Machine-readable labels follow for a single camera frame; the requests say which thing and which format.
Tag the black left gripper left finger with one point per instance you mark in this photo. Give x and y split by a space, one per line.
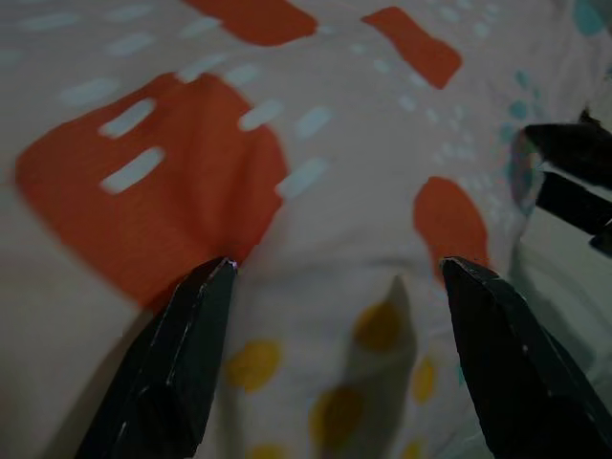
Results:
167 382

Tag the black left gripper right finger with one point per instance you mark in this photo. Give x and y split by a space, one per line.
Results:
526 382

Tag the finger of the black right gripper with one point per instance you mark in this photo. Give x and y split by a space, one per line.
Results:
574 146
578 203

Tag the pink pillow with orange patches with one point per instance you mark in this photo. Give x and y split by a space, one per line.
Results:
334 167

